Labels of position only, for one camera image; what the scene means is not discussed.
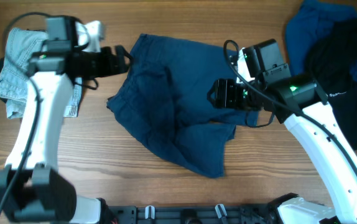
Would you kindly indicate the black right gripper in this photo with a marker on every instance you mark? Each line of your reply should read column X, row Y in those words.
column 224, row 94

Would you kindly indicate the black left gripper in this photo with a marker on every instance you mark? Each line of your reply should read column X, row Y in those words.
column 108, row 67

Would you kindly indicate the dark blue shorts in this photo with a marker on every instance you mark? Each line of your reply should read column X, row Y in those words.
column 163, row 103

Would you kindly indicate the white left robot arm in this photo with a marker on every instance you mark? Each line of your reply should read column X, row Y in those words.
column 31, row 189

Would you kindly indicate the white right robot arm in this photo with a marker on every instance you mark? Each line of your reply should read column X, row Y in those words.
column 263, row 82

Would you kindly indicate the light blue denim jeans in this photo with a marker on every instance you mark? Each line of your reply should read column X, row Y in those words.
column 21, row 44

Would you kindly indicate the blue garment in pile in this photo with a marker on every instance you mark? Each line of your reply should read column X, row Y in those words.
column 313, row 22

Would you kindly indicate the black garment in pile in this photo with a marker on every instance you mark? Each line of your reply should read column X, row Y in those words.
column 329, row 61

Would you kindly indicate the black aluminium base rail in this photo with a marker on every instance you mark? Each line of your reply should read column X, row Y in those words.
column 243, row 214

